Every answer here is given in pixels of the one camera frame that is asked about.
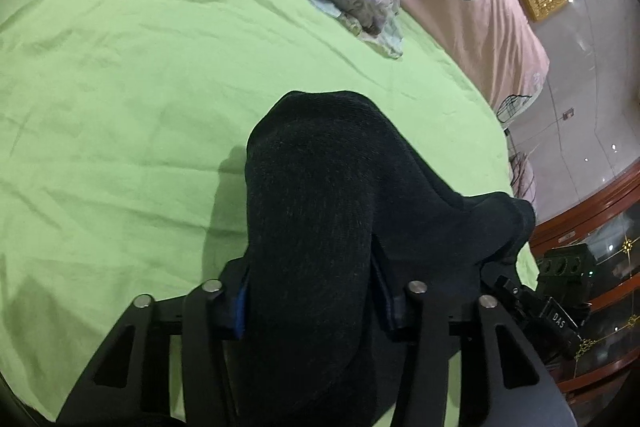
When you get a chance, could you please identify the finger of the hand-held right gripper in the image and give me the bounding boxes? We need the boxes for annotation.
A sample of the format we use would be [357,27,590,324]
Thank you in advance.
[479,261,547,337]

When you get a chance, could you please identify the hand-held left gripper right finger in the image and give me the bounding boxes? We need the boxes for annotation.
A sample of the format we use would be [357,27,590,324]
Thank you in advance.
[369,252,577,427]

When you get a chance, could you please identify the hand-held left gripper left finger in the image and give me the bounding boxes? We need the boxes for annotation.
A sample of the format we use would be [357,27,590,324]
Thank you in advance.
[54,259,251,427]

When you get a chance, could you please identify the black pants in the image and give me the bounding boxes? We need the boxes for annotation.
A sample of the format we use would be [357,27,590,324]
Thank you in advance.
[220,90,537,427]

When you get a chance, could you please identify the red-brown wooden cabinet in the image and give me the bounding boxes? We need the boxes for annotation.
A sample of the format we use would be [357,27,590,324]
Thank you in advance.
[529,174,640,410]

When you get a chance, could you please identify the pink striped cloth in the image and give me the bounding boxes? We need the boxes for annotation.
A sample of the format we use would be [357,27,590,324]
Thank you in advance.
[508,150,539,210]

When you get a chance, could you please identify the green bed sheet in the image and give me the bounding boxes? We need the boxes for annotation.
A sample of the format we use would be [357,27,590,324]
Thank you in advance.
[0,0,537,427]

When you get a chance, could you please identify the pink quilt with plaid hearts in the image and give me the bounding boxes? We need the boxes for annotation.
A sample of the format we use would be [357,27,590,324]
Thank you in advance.
[400,0,551,124]

